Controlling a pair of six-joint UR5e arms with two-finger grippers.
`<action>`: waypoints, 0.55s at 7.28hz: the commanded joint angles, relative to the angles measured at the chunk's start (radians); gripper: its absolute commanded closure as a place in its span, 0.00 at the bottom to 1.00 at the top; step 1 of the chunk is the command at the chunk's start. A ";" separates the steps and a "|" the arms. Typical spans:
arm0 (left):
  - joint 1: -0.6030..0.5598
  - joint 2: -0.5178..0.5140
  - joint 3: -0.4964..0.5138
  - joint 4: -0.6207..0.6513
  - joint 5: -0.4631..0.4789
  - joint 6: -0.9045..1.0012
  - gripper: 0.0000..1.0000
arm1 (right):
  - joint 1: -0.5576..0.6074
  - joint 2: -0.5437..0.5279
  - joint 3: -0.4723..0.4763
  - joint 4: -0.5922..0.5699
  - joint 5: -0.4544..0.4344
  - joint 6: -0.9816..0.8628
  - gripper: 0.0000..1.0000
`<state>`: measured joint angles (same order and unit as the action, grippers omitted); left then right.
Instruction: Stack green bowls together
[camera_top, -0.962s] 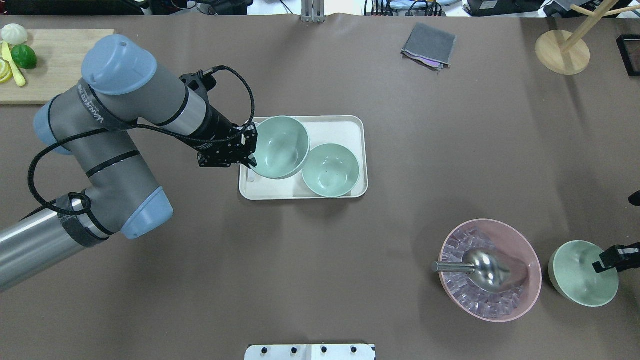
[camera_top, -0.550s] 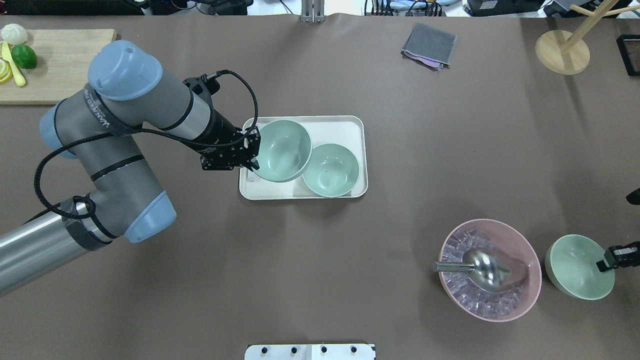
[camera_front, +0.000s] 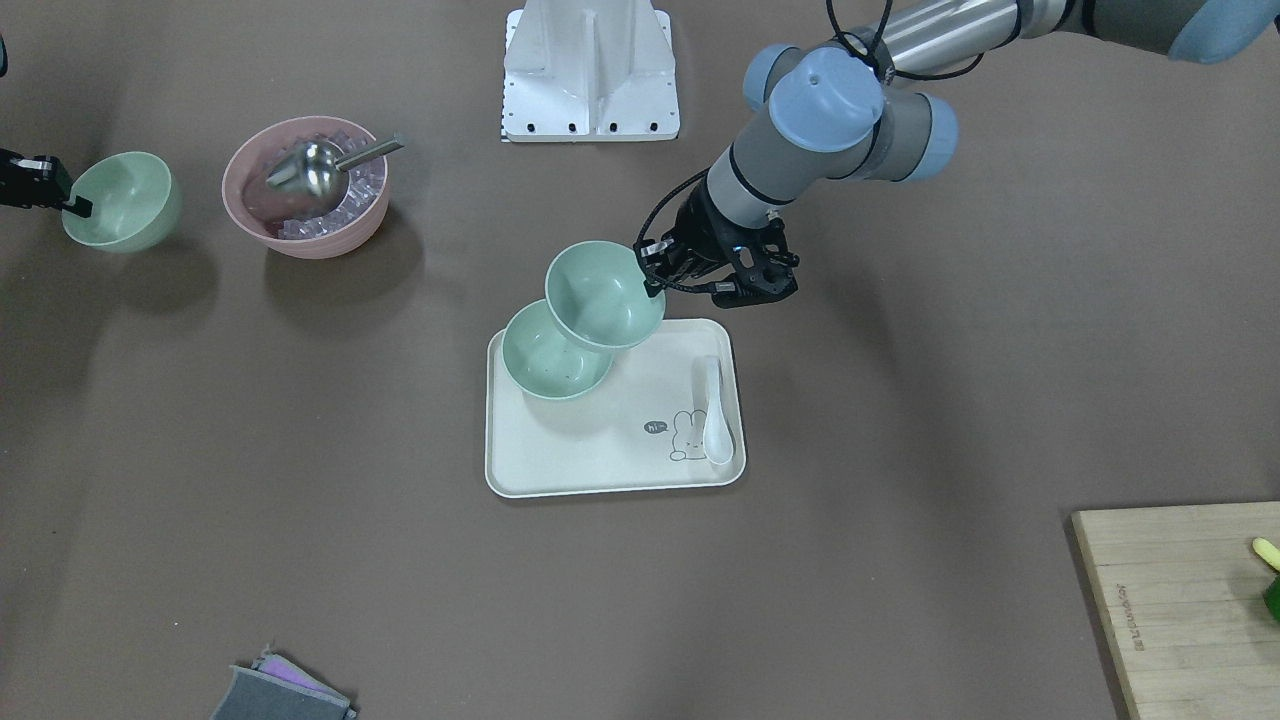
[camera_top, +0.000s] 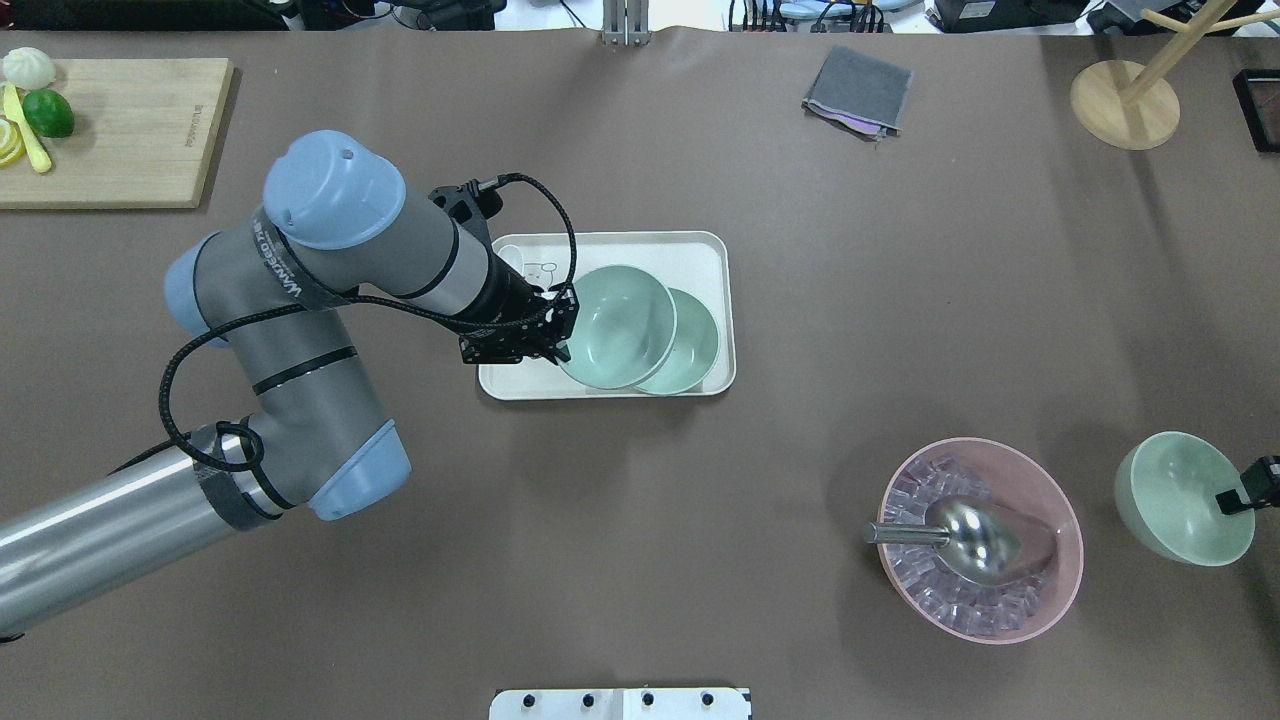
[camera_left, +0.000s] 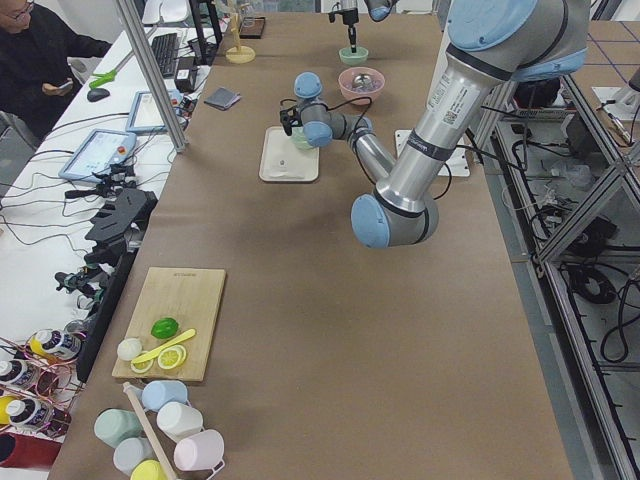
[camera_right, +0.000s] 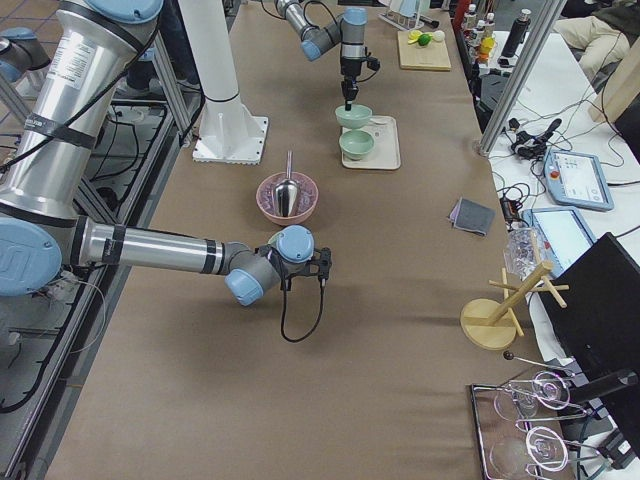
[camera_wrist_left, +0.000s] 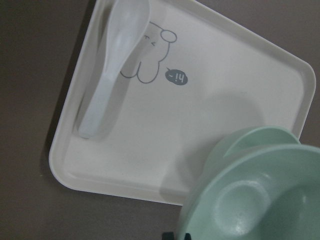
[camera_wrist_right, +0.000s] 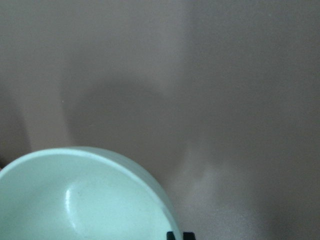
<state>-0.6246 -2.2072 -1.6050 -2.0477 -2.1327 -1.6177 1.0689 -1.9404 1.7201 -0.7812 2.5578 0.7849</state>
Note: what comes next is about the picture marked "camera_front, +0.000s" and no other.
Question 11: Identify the pink bowl with ice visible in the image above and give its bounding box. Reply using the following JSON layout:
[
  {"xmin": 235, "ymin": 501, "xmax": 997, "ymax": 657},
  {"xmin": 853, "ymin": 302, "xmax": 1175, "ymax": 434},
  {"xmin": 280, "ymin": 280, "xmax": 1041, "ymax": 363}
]
[{"xmin": 221, "ymin": 115, "xmax": 404, "ymax": 259}]

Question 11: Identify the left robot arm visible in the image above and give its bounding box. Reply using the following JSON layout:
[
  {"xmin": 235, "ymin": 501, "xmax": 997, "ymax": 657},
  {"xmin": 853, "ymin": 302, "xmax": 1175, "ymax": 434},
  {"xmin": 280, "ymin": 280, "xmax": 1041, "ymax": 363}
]
[{"xmin": 634, "ymin": 1, "xmax": 1277, "ymax": 307}]

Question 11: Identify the cream serving tray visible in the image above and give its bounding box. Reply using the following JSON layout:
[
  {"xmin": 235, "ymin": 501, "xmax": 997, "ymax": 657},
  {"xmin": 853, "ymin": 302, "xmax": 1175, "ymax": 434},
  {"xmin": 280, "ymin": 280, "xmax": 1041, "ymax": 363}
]
[{"xmin": 485, "ymin": 318, "xmax": 748, "ymax": 498}]

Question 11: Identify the black camera cable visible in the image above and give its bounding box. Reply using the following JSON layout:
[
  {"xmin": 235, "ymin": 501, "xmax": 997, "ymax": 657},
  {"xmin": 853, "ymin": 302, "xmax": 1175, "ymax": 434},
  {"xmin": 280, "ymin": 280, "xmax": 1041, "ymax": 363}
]
[{"xmin": 634, "ymin": 0, "xmax": 986, "ymax": 296}]

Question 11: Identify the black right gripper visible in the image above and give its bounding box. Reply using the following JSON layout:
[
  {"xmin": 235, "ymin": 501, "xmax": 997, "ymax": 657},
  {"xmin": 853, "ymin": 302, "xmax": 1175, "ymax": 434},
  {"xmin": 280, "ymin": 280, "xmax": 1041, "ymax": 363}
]
[{"xmin": 1, "ymin": 149, "xmax": 93, "ymax": 219}]

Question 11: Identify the green bowl on tray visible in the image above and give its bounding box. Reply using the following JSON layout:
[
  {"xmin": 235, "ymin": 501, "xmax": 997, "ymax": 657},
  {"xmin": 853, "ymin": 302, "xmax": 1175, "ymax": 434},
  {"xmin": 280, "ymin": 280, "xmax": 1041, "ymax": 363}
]
[{"xmin": 500, "ymin": 300, "xmax": 613, "ymax": 401}]

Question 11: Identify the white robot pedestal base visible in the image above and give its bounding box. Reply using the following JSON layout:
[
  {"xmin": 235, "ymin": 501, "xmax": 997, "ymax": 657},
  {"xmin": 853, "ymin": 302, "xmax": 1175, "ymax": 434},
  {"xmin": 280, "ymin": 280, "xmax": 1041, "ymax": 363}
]
[{"xmin": 500, "ymin": 1, "xmax": 681, "ymax": 143}]

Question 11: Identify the bamboo cutting board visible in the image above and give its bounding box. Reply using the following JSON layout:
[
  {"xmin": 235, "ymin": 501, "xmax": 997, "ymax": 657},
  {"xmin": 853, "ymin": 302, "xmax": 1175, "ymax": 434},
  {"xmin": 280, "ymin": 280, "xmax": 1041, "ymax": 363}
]
[{"xmin": 1071, "ymin": 501, "xmax": 1279, "ymax": 719}]

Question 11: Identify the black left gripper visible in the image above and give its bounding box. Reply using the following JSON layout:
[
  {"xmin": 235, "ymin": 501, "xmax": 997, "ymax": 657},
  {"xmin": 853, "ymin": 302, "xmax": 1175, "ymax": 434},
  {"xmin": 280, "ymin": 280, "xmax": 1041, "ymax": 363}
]
[{"xmin": 640, "ymin": 184, "xmax": 799, "ymax": 306}]

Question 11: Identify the white ceramic spoon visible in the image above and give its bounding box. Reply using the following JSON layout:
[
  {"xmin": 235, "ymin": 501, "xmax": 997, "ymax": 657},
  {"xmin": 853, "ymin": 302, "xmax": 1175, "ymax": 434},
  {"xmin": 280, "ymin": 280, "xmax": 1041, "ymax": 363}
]
[{"xmin": 694, "ymin": 355, "xmax": 735, "ymax": 468}]

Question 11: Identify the metal ice scoop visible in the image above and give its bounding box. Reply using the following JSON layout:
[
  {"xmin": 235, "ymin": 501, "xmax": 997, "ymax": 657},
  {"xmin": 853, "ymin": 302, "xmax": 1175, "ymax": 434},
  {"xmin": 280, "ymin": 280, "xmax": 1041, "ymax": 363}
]
[{"xmin": 265, "ymin": 135, "xmax": 406, "ymax": 200}]

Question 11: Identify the green bowl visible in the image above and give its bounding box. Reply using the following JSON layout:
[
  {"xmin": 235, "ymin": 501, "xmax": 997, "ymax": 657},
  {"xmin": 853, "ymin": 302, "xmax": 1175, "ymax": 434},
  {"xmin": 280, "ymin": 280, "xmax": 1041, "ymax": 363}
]
[
  {"xmin": 500, "ymin": 300, "xmax": 613, "ymax": 401},
  {"xmin": 544, "ymin": 240, "xmax": 666, "ymax": 354},
  {"xmin": 61, "ymin": 151, "xmax": 182, "ymax": 254}
]

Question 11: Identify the grey folded cloth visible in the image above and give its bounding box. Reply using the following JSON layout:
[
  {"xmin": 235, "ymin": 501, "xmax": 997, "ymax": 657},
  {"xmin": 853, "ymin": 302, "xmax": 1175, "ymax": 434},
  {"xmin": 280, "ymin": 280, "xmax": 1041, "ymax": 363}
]
[{"xmin": 211, "ymin": 651, "xmax": 358, "ymax": 719}]

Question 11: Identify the yellow plastic knife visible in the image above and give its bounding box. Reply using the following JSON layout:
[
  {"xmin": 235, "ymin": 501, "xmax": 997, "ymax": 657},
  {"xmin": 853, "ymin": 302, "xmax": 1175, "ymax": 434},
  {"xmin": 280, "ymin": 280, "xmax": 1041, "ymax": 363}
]
[{"xmin": 1251, "ymin": 537, "xmax": 1280, "ymax": 573}]

